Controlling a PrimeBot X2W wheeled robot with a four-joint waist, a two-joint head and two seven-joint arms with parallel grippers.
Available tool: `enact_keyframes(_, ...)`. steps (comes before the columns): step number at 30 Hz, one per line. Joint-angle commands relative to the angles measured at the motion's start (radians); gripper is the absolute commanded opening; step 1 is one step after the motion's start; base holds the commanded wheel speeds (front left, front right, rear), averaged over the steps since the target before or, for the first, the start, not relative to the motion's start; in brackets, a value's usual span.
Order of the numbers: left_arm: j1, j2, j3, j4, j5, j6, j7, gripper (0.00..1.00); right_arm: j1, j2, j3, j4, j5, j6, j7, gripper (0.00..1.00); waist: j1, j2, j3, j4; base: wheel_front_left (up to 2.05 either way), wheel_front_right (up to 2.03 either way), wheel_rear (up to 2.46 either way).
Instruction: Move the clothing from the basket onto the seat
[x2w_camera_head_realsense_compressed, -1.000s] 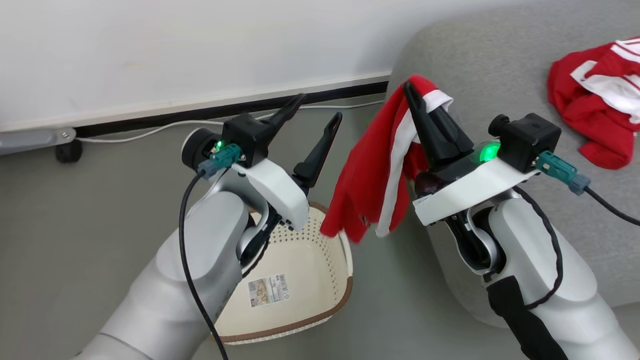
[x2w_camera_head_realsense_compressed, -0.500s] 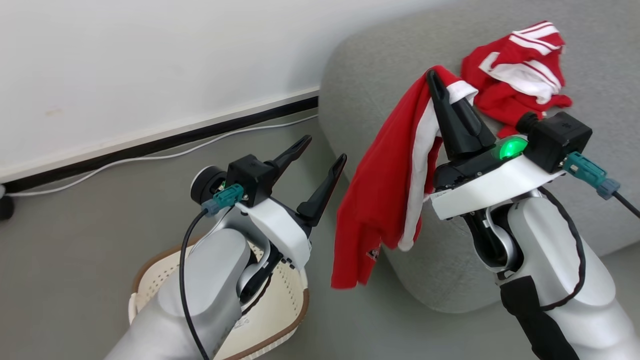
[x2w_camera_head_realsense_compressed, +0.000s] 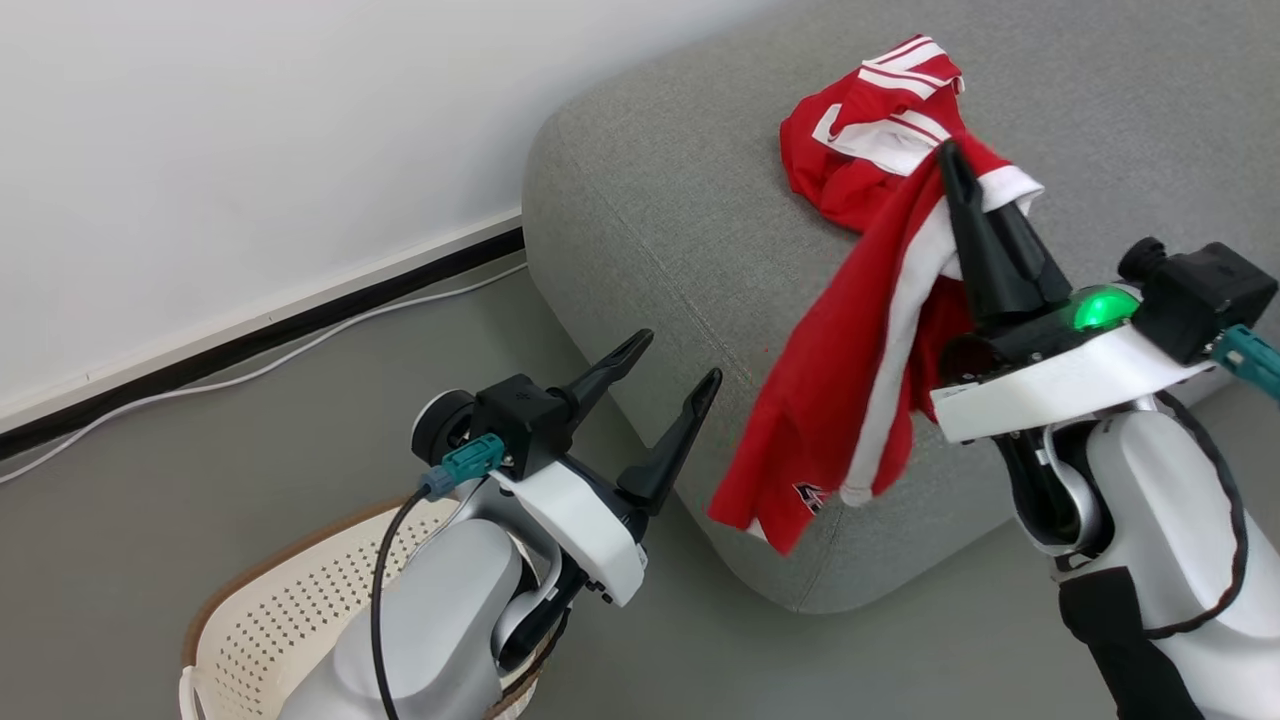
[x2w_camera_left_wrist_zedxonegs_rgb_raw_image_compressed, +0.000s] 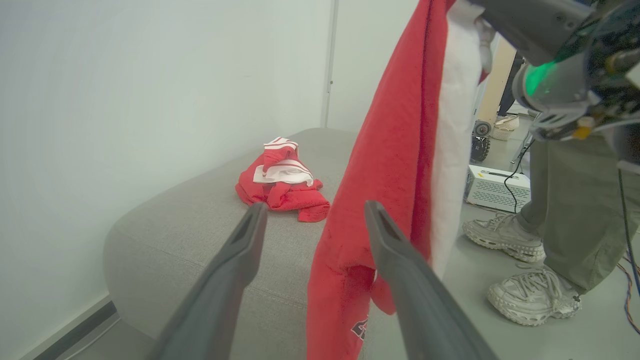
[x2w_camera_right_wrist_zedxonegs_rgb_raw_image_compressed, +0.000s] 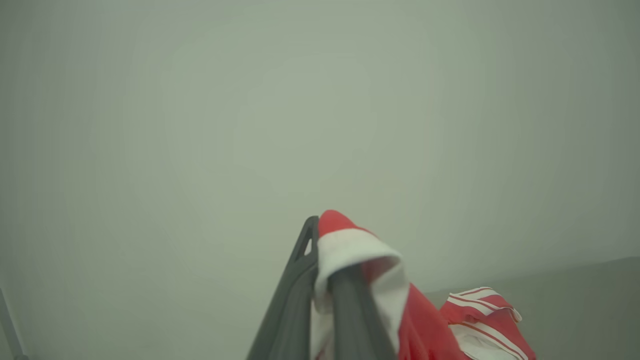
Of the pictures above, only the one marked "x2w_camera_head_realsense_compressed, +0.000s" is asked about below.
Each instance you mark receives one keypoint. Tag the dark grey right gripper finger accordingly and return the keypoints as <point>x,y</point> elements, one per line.
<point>1025,270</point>
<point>975,250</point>

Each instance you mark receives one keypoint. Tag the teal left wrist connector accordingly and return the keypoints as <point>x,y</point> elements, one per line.
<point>470,462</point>

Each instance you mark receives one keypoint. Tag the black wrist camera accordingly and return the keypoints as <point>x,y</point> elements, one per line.
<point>515,420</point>
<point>1205,290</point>

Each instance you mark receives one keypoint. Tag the cream perforated laundry basket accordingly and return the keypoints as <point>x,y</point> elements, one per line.
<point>270,620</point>

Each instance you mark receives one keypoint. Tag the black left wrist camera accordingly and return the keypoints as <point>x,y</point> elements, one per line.
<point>515,420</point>

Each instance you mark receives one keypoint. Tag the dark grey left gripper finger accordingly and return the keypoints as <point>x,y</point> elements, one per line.
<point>600,382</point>
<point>672,455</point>

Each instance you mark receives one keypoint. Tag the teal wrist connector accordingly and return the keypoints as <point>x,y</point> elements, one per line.
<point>470,462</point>
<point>1250,355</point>

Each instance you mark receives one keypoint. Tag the grey fabric sofa cushion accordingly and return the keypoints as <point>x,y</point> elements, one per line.
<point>680,230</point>

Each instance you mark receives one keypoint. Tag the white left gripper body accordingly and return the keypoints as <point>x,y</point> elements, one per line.
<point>585,520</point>

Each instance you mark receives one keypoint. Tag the dark baseboard strip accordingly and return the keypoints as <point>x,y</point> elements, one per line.
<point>250,340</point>

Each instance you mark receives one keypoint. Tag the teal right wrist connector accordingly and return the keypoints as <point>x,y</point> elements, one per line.
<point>1250,355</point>

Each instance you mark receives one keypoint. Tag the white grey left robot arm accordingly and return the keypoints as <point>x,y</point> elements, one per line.
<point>430,630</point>

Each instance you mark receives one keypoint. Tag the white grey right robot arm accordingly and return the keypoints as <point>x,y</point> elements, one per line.
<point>1170,520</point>

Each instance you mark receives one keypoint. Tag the red and white jersey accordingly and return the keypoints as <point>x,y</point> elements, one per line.
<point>840,400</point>

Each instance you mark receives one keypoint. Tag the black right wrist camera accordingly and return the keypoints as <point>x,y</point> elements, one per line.
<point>1205,290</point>

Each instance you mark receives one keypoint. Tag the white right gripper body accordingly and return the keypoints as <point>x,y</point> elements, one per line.
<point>1050,390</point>

